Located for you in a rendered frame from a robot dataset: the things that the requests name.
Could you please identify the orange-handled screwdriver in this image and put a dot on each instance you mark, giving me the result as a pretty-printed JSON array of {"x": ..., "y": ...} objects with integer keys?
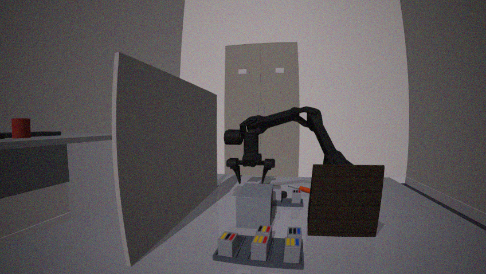
[{"x": 304, "y": 189}]

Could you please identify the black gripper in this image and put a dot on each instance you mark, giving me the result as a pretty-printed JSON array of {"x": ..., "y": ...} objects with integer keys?
[{"x": 234, "y": 163}]

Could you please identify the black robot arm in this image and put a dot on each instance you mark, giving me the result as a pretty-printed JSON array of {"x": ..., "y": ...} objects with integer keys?
[{"x": 259, "y": 124}]

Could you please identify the grey flat panel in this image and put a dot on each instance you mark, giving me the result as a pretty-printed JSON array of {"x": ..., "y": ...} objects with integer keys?
[{"x": 164, "y": 148}]

